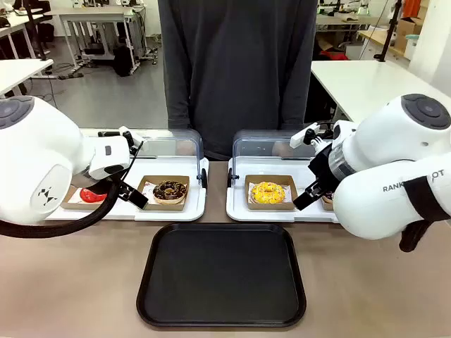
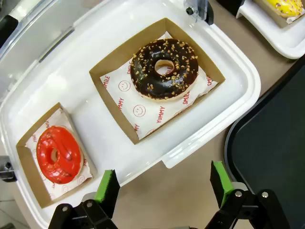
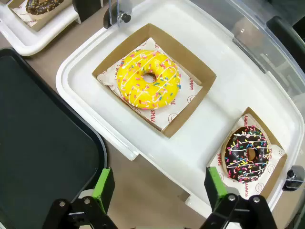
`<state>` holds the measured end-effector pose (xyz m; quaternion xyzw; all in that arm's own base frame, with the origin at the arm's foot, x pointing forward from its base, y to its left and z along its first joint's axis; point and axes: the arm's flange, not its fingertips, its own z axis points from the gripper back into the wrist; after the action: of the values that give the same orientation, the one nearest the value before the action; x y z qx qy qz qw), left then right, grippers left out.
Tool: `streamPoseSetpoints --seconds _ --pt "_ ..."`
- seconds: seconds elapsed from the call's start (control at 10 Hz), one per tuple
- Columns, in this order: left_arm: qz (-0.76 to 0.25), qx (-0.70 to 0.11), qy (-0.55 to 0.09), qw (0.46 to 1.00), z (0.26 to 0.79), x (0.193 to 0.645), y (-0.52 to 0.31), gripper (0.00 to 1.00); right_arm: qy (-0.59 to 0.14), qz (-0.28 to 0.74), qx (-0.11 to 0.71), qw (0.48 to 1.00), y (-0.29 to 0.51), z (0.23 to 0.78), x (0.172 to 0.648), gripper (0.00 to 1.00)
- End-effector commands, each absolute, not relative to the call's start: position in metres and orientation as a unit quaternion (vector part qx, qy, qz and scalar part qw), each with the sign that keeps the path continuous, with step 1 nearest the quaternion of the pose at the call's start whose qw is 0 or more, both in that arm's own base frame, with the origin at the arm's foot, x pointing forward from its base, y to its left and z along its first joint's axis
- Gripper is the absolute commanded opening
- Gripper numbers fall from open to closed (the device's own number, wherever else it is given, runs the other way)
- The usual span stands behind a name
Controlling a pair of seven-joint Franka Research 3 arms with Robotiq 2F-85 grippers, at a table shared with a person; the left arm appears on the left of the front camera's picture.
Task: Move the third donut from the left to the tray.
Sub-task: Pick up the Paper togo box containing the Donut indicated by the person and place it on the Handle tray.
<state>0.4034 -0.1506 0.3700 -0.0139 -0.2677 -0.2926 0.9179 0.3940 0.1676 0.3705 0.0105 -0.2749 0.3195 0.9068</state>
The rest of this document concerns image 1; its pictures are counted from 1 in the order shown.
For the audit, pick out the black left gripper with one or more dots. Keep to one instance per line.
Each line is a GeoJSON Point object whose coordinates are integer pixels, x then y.
{"type": "Point", "coordinates": [105, 183]}

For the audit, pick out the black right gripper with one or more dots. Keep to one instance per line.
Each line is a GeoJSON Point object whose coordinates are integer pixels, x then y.
{"type": "Point", "coordinates": [322, 165]}

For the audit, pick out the brown cardboard donut tray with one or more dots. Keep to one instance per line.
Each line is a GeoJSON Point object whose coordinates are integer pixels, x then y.
{"type": "Point", "coordinates": [327, 207]}
{"type": "Point", "coordinates": [70, 205]}
{"type": "Point", "coordinates": [144, 204]}
{"type": "Point", "coordinates": [292, 206]}

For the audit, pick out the white printed paper liner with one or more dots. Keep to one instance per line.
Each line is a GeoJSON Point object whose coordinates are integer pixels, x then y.
{"type": "Point", "coordinates": [74, 198]}
{"type": "Point", "coordinates": [289, 192]}
{"type": "Point", "coordinates": [148, 188]}

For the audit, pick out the yellow sprinkled donut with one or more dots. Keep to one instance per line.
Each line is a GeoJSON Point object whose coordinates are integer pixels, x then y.
{"type": "Point", "coordinates": [260, 195]}

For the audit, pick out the person left forearm grey sleeve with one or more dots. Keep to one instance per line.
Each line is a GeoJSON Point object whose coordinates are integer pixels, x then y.
{"type": "Point", "coordinates": [294, 102]}

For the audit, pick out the person right forearm grey sleeve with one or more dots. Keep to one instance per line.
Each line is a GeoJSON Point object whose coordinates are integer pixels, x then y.
{"type": "Point", "coordinates": [178, 102]}

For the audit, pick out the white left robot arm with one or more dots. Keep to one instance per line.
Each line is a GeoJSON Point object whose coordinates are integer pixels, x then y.
{"type": "Point", "coordinates": [38, 158]}

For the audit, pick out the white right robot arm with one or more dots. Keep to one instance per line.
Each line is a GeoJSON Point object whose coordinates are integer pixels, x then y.
{"type": "Point", "coordinates": [387, 148]}

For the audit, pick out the dark sprinkled donut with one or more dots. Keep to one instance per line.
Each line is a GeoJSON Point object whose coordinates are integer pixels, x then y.
{"type": "Point", "coordinates": [327, 198]}

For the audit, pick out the chocolate donut with nuts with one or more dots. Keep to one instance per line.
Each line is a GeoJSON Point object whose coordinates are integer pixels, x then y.
{"type": "Point", "coordinates": [170, 192]}

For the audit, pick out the red glazed donut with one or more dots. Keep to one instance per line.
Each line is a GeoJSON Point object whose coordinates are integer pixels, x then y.
{"type": "Point", "coordinates": [92, 195]}

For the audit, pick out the black plastic serving tray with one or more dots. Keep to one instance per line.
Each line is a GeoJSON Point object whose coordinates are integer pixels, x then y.
{"type": "Point", "coordinates": [220, 274]}

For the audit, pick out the black lid hinge knob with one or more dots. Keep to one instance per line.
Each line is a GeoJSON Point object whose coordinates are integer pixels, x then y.
{"type": "Point", "coordinates": [230, 177]}
{"type": "Point", "coordinates": [204, 177]}

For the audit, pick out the clear display case lid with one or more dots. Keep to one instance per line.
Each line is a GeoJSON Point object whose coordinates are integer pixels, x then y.
{"type": "Point", "coordinates": [190, 144]}
{"type": "Point", "coordinates": [246, 144]}

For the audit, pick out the white table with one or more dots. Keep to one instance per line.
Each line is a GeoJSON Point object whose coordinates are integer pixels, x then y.
{"type": "Point", "coordinates": [21, 72]}
{"type": "Point", "coordinates": [370, 81]}

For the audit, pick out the black bag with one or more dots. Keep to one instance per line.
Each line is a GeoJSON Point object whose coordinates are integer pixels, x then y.
{"type": "Point", "coordinates": [122, 61]}

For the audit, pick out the person torso dark grey sweater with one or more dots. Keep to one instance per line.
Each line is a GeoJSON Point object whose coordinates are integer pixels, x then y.
{"type": "Point", "coordinates": [239, 70]}

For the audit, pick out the wooden desk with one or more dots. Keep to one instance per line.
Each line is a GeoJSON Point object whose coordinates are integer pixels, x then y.
{"type": "Point", "coordinates": [377, 39]}

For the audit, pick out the white office desk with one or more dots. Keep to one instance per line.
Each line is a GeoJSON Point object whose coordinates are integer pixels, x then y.
{"type": "Point", "coordinates": [345, 19]}
{"type": "Point", "coordinates": [91, 14]}

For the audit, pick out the black pole stand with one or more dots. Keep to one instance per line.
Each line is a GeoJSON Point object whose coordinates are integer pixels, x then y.
{"type": "Point", "coordinates": [389, 31]}

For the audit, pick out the brown cardboard box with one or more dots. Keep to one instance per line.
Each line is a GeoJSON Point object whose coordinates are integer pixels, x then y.
{"type": "Point", "coordinates": [408, 33]}

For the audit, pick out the black office chair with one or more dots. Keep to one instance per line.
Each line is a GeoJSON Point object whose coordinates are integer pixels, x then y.
{"type": "Point", "coordinates": [38, 24]}

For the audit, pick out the orange cloth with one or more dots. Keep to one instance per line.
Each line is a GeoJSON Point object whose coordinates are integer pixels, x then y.
{"type": "Point", "coordinates": [415, 7]}

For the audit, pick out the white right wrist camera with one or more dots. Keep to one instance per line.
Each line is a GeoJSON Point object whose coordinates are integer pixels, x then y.
{"type": "Point", "coordinates": [301, 138]}

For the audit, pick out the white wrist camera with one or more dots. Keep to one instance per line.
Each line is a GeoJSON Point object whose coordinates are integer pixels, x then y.
{"type": "Point", "coordinates": [301, 138]}
{"type": "Point", "coordinates": [126, 135]}

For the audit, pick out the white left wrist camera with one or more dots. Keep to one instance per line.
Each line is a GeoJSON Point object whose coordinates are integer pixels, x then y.
{"type": "Point", "coordinates": [126, 135]}

